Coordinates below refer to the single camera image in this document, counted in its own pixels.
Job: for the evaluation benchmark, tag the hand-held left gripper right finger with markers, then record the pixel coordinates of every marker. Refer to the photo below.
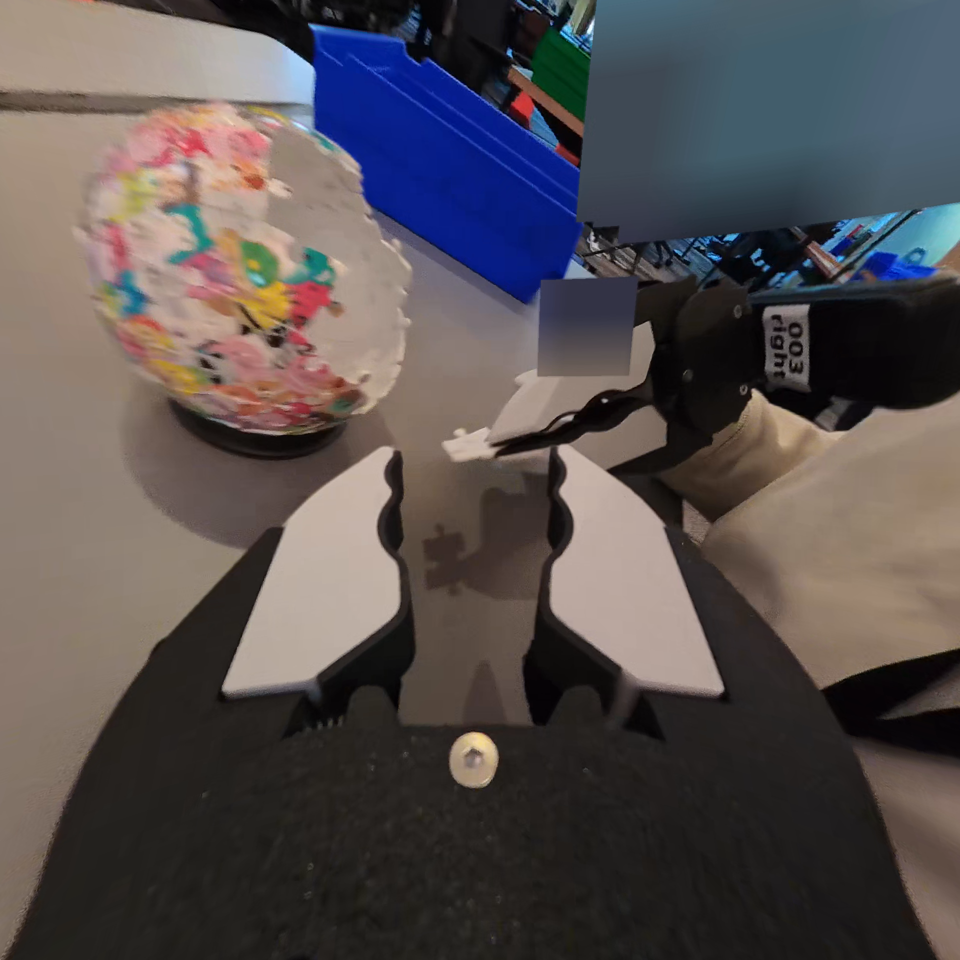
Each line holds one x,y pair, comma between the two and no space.
630,600

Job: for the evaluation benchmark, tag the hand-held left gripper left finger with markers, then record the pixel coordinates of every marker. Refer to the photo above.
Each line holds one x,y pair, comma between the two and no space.
322,592

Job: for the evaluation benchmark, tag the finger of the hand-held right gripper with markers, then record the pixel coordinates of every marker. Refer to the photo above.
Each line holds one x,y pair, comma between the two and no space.
525,442
547,401

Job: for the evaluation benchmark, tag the white jigsaw piece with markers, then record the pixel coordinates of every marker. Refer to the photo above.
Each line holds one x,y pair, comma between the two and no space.
469,446

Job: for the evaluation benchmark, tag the black ball stand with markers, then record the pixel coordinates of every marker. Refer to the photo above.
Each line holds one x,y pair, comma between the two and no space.
255,442

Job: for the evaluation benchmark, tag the colourful puzzle ball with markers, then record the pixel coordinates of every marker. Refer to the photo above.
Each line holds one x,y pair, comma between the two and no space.
225,262

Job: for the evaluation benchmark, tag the blue plastic bin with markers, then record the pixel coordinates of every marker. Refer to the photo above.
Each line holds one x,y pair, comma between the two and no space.
450,165

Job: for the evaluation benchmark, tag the wooden table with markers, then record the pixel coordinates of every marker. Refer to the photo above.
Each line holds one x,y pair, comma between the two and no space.
547,105

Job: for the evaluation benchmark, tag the green plastic bin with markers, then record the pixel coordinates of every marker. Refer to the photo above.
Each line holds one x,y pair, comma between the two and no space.
562,71

